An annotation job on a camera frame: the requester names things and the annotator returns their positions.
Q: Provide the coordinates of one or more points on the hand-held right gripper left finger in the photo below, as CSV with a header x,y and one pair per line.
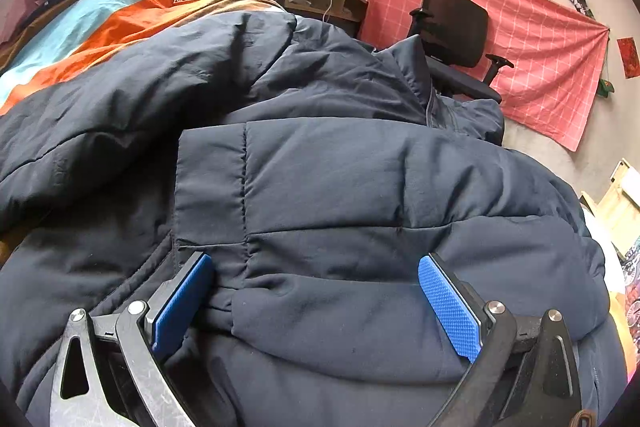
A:
x,y
177,307

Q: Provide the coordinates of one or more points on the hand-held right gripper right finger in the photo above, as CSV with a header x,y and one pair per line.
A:
x,y
450,307

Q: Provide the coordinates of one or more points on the dark navy puffer jacket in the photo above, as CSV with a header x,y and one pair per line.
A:
x,y
310,187

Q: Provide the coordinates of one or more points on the light wooden bench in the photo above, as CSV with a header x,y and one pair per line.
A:
x,y
617,202

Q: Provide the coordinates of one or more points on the black office chair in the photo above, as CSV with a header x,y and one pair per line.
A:
x,y
457,39

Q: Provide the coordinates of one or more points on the green hanging ornament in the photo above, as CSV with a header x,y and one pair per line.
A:
x,y
605,87

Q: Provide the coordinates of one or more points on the orange and blue striped blanket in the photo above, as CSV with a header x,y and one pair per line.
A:
x,y
95,27

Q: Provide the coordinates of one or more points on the pink checked wall cloth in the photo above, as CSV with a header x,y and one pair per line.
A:
x,y
520,47

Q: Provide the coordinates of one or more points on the red wall card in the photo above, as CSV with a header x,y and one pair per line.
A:
x,y
629,57

